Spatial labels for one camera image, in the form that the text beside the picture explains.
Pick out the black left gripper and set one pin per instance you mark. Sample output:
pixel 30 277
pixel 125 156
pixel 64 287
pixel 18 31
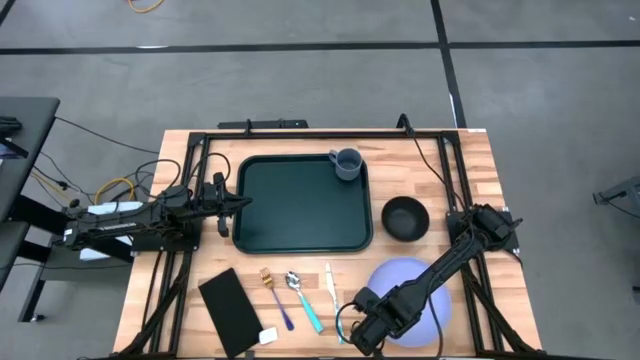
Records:
pixel 212 200

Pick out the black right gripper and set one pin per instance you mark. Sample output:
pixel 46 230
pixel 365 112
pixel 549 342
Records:
pixel 385 315

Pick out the lilac plate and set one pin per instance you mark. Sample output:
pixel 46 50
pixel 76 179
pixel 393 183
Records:
pixel 417 337

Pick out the black bowl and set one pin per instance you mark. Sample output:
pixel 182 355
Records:
pixel 405 220

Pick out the black cloth napkin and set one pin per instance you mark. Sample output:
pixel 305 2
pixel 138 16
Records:
pixel 230 312

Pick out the small white packet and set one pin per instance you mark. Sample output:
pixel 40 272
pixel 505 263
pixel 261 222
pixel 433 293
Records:
pixel 268 336

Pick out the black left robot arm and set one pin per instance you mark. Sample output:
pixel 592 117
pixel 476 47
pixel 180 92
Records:
pixel 125 225

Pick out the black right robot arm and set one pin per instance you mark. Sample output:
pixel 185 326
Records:
pixel 450 260

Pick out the dark green serving tray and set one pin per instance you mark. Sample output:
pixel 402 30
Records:
pixel 300 210

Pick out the black power strip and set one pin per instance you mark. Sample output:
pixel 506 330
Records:
pixel 265 124

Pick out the white power supply box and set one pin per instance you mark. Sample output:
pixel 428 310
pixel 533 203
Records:
pixel 125 206

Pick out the grey mug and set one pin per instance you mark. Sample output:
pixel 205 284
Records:
pixel 347 170

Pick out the black desk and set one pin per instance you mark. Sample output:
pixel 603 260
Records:
pixel 25 130

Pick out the black flat device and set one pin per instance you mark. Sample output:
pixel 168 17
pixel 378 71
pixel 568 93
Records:
pixel 9 124

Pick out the grey metal stand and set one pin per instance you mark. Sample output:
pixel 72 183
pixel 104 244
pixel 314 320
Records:
pixel 617 192

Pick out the black aluminium frame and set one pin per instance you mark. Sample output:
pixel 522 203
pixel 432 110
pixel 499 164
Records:
pixel 325 135

